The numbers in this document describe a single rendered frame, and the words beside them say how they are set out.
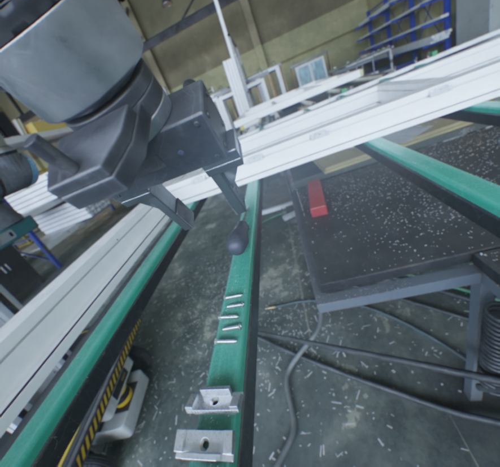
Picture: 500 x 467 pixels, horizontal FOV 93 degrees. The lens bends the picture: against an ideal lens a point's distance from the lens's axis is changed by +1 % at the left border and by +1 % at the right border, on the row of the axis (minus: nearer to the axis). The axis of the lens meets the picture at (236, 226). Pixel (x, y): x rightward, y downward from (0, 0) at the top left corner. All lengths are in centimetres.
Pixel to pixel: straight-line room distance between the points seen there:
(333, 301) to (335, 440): 58
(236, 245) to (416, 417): 94
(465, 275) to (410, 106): 43
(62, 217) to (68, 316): 478
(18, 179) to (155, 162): 120
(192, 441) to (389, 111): 77
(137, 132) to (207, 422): 23
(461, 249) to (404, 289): 17
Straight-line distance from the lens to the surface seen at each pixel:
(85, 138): 19
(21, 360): 46
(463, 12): 1061
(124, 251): 60
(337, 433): 115
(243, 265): 37
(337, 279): 71
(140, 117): 19
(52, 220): 544
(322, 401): 119
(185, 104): 22
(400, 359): 93
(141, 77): 20
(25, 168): 143
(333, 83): 327
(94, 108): 20
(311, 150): 75
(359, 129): 77
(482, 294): 82
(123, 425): 140
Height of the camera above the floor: 107
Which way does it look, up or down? 25 degrees down
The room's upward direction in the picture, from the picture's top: 24 degrees counter-clockwise
